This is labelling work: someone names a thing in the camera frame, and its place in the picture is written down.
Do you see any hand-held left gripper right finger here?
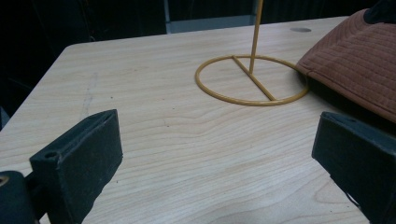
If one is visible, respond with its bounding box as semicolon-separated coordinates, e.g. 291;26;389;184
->
311;111;396;224

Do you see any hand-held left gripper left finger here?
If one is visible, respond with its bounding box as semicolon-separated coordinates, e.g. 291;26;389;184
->
29;108;123;224

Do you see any brown corduroy hat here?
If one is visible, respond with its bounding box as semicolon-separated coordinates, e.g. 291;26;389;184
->
295;8;396;123

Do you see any yellow metal hat stand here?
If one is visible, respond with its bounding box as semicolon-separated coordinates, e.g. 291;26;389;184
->
194;0;310;107

